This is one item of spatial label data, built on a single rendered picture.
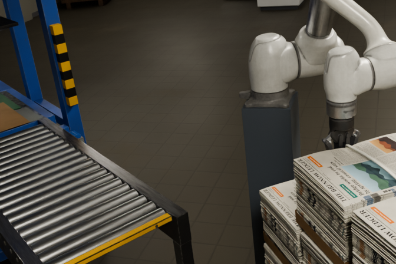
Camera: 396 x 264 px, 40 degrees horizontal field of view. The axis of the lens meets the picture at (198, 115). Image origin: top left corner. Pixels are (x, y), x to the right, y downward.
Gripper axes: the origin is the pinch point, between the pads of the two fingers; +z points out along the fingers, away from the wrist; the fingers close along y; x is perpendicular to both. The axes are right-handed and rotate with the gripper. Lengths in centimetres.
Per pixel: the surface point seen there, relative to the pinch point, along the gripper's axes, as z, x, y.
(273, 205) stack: 13.5, 11.8, -19.1
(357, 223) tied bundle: -9.8, -36.3, -18.8
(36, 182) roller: 18, 79, -95
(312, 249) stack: 14.3, -13.6, -18.9
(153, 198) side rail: 17, 41, -54
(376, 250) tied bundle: -6.9, -43.8, -18.7
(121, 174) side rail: 17, 66, -62
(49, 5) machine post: -37, 161, -71
